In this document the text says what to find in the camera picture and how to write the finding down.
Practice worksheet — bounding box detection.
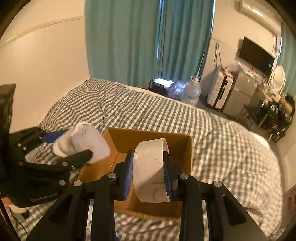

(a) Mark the white sock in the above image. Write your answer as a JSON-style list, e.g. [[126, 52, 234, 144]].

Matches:
[[52, 121, 110, 164]]

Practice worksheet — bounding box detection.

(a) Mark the clear water jug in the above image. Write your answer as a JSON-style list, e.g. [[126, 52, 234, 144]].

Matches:
[[181, 76, 201, 107]]

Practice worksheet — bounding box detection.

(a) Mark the teal curtain left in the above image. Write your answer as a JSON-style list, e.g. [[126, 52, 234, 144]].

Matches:
[[84, 1, 215, 87]]

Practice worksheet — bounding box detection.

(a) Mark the white suitcase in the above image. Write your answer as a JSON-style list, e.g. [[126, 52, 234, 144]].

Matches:
[[207, 68, 234, 109]]

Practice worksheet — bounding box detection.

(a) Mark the black bags pile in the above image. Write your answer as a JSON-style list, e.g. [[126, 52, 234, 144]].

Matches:
[[245, 94, 295, 143]]

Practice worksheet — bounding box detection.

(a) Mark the teal curtain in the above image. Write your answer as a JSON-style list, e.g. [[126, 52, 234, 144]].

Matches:
[[277, 22, 295, 79], [84, 1, 215, 87]]

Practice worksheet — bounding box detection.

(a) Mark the white oval mirror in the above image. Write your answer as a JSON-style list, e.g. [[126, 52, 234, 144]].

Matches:
[[267, 65, 285, 93]]

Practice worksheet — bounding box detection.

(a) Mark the grey mini fridge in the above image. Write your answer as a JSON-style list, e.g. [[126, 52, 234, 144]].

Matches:
[[223, 71, 257, 118]]

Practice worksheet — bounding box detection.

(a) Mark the black wall television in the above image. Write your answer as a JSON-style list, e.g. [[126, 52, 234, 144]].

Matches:
[[239, 37, 274, 76]]

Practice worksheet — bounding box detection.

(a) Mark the dressing table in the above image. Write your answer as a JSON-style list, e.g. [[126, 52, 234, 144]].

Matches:
[[256, 94, 295, 130]]

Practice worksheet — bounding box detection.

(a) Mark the clear plastic bag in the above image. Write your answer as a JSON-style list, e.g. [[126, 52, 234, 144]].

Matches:
[[167, 80, 186, 100]]

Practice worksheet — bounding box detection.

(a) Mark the grey checked duvet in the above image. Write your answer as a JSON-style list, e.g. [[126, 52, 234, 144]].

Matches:
[[26, 79, 282, 240]]

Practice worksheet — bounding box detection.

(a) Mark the teal curtain right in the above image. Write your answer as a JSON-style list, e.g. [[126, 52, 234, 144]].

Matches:
[[277, 22, 295, 79]]

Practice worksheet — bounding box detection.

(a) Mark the white air conditioner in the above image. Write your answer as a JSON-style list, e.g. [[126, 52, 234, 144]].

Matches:
[[239, 1, 281, 35]]

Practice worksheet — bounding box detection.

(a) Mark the brown cardboard box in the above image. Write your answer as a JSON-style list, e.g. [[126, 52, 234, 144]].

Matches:
[[78, 128, 192, 221]]

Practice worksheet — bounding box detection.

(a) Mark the white tape roll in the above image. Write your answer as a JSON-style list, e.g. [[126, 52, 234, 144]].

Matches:
[[132, 138, 170, 203]]

